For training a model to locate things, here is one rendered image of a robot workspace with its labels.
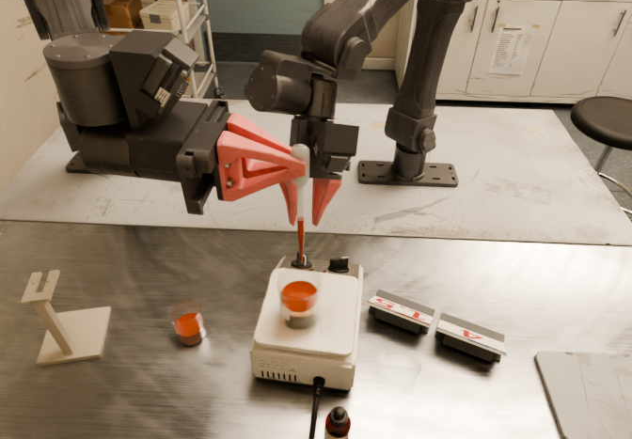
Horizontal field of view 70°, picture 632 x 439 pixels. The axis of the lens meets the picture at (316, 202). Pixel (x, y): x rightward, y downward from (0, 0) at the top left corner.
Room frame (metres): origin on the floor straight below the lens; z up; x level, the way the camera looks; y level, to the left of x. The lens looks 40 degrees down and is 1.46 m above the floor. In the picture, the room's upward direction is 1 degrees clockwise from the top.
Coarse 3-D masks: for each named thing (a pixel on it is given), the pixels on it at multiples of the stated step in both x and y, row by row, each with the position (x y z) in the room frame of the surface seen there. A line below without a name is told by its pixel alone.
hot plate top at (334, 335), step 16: (272, 272) 0.41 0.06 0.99; (272, 288) 0.38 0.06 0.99; (336, 288) 0.38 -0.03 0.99; (352, 288) 0.38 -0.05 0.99; (272, 304) 0.35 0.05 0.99; (336, 304) 0.36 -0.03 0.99; (352, 304) 0.36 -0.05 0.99; (272, 320) 0.33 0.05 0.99; (320, 320) 0.33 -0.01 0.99; (336, 320) 0.33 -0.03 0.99; (352, 320) 0.33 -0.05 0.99; (256, 336) 0.31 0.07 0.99; (272, 336) 0.31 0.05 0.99; (288, 336) 0.31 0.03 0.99; (304, 336) 0.31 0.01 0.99; (320, 336) 0.31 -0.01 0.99; (336, 336) 0.31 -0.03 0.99; (352, 336) 0.31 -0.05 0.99; (304, 352) 0.29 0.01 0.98; (320, 352) 0.29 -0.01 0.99; (336, 352) 0.29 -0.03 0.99; (352, 352) 0.29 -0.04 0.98
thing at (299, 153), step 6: (300, 144) 0.34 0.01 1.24; (294, 150) 0.34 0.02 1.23; (300, 150) 0.34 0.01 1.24; (306, 150) 0.34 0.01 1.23; (294, 156) 0.34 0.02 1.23; (300, 156) 0.33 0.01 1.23; (306, 156) 0.34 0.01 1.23; (306, 162) 0.34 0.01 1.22; (306, 168) 0.34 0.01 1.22; (306, 174) 0.34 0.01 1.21; (294, 180) 0.34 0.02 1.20; (300, 180) 0.34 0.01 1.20; (306, 180) 0.34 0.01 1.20
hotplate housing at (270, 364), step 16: (256, 352) 0.30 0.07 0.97; (272, 352) 0.30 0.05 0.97; (288, 352) 0.30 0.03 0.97; (256, 368) 0.30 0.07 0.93; (272, 368) 0.29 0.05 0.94; (288, 368) 0.29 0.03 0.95; (304, 368) 0.29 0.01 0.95; (320, 368) 0.29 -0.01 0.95; (336, 368) 0.28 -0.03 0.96; (352, 368) 0.28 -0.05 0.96; (304, 384) 0.29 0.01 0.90; (320, 384) 0.27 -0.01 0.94; (336, 384) 0.28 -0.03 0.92; (352, 384) 0.28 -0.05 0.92
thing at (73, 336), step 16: (32, 288) 0.34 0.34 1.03; (48, 288) 0.35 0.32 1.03; (32, 304) 0.33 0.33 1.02; (48, 304) 0.34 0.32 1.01; (48, 320) 0.33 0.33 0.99; (64, 320) 0.38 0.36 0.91; (80, 320) 0.38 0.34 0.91; (96, 320) 0.38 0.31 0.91; (48, 336) 0.35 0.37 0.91; (64, 336) 0.33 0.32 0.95; (80, 336) 0.36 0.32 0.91; (96, 336) 0.36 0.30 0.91; (48, 352) 0.33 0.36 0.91; (64, 352) 0.33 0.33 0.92; (80, 352) 0.33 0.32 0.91; (96, 352) 0.33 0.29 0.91
